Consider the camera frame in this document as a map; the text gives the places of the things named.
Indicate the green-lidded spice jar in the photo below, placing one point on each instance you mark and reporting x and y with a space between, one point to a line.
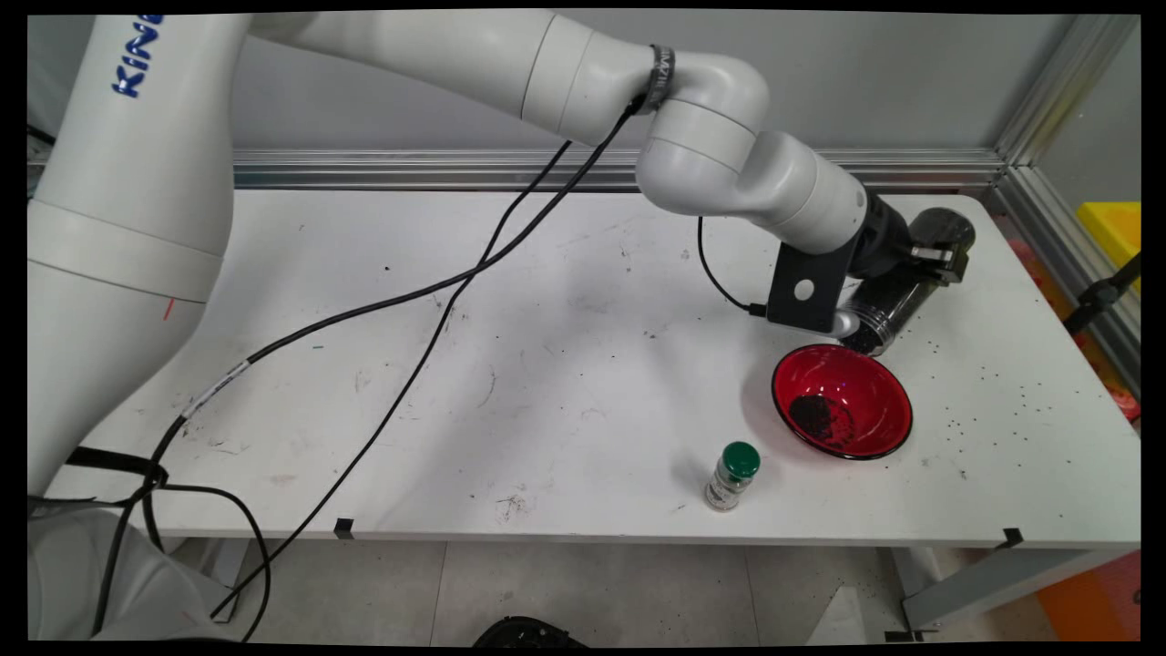
729 483

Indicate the black tape marker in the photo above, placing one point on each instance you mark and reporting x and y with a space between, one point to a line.
344 527
1013 538

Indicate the pile of black seeds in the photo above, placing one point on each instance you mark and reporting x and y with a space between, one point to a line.
813 416

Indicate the grey metal table leg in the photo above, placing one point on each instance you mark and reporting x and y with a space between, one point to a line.
239 556
993 583

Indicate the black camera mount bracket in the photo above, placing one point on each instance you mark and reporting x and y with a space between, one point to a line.
802 269

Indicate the aluminium frame post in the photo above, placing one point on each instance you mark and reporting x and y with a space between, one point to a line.
1048 100

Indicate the yellow plastic bin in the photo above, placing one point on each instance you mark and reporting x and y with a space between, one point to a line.
1111 232

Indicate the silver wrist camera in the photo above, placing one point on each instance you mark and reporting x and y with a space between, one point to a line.
845 322

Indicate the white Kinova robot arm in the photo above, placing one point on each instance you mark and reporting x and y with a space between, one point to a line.
118 228

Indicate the red bowl with black rim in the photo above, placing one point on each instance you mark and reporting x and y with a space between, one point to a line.
874 392

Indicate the aluminium frame rail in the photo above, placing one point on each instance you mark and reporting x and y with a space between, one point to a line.
1034 223
410 169

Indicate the black chair base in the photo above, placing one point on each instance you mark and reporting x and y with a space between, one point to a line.
528 633

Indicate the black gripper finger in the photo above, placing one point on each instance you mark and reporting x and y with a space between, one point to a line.
943 260

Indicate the clear jar of black seeds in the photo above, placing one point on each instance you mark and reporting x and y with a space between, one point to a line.
897 305

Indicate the orange box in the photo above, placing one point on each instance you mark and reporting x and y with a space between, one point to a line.
1093 601

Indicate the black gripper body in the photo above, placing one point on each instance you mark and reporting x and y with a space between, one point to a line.
884 241

